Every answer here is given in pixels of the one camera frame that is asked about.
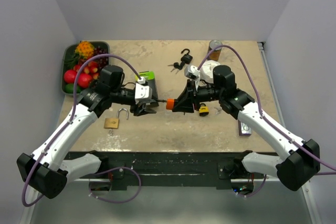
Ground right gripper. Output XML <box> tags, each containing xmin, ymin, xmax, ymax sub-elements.
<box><xmin>173</xmin><ymin>79</ymin><xmax>224</xmax><ymax>113</ymax></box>

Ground yellow padlock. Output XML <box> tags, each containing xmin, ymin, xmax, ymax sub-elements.
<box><xmin>199</xmin><ymin>103</ymin><xmax>209</xmax><ymax>116</ymax></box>

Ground orange padlock with keys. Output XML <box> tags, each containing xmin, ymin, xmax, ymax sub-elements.
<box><xmin>156</xmin><ymin>99</ymin><xmax>175</xmax><ymax>110</ymax></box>

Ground silver keys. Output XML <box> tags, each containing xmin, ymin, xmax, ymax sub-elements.
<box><xmin>214</xmin><ymin>107</ymin><xmax>222</xmax><ymax>115</ymax></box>

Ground black padlock with keys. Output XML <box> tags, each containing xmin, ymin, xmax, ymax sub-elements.
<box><xmin>169</xmin><ymin>48</ymin><xmax>193</xmax><ymax>73</ymax></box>

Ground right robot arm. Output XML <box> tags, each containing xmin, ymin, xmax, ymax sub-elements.
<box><xmin>166</xmin><ymin>65</ymin><xmax>320</xmax><ymax>191</ymax></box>

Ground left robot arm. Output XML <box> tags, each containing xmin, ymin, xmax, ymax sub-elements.
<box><xmin>17</xmin><ymin>65</ymin><xmax>154</xmax><ymax>199</ymax></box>

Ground razor box green black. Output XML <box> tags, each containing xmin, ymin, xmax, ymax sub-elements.
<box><xmin>139</xmin><ymin>71</ymin><xmax>158</xmax><ymax>100</ymax></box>

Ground white toilet paper roll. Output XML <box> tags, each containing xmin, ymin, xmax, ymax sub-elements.
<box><xmin>200</xmin><ymin>60</ymin><xmax>221</xmax><ymax>84</ymax></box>

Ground brass padlock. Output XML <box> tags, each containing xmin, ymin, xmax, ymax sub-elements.
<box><xmin>104</xmin><ymin>108</ymin><xmax>129</xmax><ymax>136</ymax></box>

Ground tin can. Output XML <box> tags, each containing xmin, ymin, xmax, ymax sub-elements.
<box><xmin>207</xmin><ymin>40</ymin><xmax>222</xmax><ymax>61</ymax></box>

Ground purple toothpaste box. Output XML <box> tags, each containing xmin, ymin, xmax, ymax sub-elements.
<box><xmin>238</xmin><ymin>121</ymin><xmax>252</xmax><ymax>137</ymax></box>

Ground fruit tray dark green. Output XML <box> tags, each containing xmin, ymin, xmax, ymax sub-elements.
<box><xmin>61</xmin><ymin>40</ymin><xmax>110</xmax><ymax>96</ymax></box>

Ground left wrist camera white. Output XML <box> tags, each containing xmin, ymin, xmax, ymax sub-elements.
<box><xmin>134</xmin><ymin>77</ymin><xmax>152</xmax><ymax>104</ymax></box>

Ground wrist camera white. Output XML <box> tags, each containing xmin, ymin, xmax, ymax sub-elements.
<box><xmin>134</xmin><ymin>77</ymin><xmax>152</xmax><ymax>104</ymax></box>
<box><xmin>184</xmin><ymin>65</ymin><xmax>200</xmax><ymax>80</ymax></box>

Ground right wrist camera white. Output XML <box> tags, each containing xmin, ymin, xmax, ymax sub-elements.
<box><xmin>184</xmin><ymin>65</ymin><xmax>200</xmax><ymax>80</ymax></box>

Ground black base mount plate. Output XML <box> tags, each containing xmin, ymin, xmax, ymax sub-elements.
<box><xmin>85</xmin><ymin>152</ymin><xmax>264</xmax><ymax>190</ymax></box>

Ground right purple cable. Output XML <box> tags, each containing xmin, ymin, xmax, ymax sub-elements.
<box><xmin>196</xmin><ymin>45</ymin><xmax>336</xmax><ymax>198</ymax></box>

